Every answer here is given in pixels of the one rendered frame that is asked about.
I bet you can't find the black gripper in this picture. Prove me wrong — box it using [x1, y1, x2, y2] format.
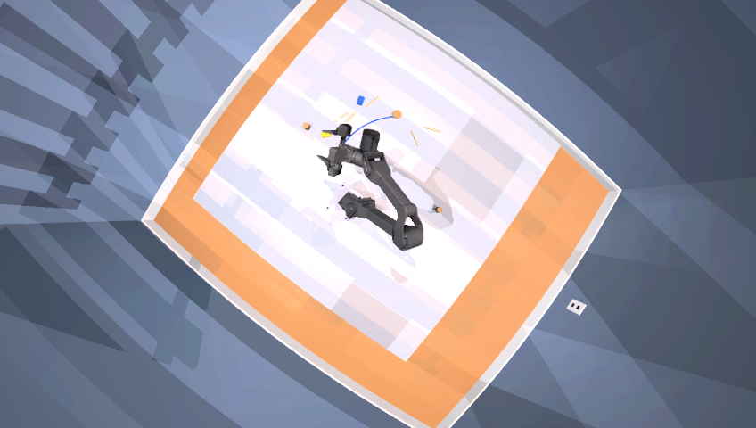
[317, 123, 360, 177]

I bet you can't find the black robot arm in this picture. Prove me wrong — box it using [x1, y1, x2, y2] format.
[327, 128, 424, 251]

